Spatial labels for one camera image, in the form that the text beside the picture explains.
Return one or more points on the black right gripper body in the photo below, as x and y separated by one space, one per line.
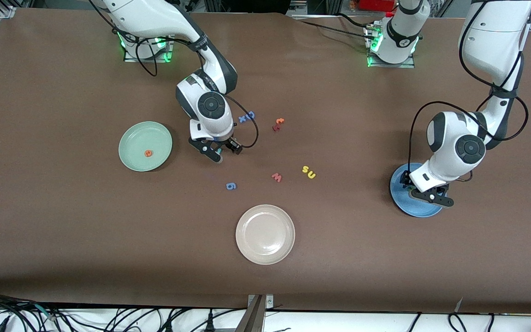
230 142

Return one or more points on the yellow foam letter u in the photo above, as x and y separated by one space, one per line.
311 176

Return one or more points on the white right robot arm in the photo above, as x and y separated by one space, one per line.
155 18

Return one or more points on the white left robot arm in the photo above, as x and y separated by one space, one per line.
491 37

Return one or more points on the blue round plate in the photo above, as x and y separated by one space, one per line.
398 199

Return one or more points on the blue foam capital D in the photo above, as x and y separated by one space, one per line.
251 115

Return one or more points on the blue foam digit six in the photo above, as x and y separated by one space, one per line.
231 186

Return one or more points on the coral foam letter w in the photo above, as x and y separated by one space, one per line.
276 177

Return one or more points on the beige round plate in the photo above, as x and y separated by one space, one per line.
265 234

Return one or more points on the pale green round plate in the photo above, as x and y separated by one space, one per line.
136 138

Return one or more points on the small grey tape scrap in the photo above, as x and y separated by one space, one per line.
459 304

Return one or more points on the red box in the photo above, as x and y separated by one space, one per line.
376 4

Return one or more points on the brown table cover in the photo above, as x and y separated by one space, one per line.
62 221

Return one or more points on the aluminium post with bracket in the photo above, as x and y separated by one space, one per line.
254 318

